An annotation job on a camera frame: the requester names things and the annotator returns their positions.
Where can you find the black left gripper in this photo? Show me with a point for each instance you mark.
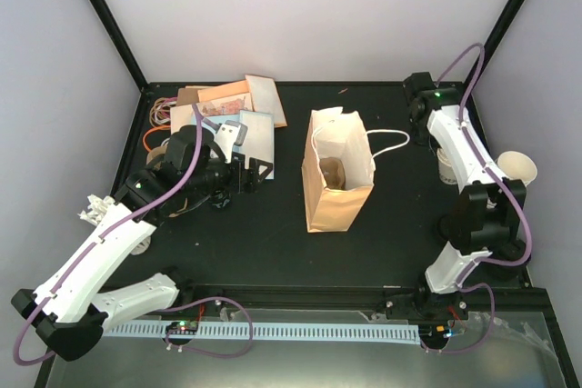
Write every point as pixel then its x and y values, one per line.
pixel 251 182

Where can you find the brown pulp cup carrier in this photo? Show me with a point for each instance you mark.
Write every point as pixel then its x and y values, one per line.
pixel 334 173

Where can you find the brown paper takeout bag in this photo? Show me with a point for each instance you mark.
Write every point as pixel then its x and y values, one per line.
pixel 334 133

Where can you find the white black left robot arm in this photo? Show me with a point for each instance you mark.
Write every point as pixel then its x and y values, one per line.
pixel 70 312

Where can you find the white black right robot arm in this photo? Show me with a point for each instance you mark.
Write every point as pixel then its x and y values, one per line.
pixel 481 230

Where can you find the brown white flat paper bag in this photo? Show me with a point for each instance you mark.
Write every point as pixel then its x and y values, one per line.
pixel 266 99

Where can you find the short white cup stack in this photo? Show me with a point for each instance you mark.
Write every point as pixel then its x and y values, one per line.
pixel 445 168

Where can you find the tall white cup stack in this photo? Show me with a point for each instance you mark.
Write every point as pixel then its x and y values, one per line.
pixel 518 166

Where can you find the stack of black lids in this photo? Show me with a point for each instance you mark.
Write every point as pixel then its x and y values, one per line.
pixel 507 252

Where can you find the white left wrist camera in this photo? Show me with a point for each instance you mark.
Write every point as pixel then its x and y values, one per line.
pixel 229 136

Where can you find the black enclosure frame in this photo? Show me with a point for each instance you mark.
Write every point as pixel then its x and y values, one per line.
pixel 386 93

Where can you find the bundle of bag handles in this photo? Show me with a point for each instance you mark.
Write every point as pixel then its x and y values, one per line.
pixel 159 118

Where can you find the light blue cable duct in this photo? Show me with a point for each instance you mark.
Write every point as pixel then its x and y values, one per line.
pixel 298 332

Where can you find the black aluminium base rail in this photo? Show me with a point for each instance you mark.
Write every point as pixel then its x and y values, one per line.
pixel 396 303

